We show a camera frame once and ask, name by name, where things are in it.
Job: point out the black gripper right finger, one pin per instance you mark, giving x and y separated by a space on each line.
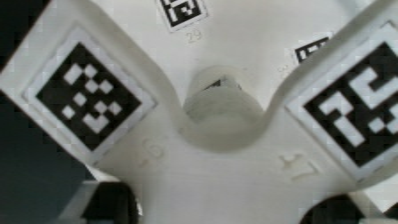
350 209

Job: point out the white round table top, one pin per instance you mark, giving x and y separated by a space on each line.
252 38

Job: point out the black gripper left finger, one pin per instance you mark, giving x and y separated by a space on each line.
101 205

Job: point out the white table base piece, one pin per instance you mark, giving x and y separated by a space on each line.
321 154

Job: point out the white cylindrical table leg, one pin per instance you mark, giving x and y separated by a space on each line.
222 110

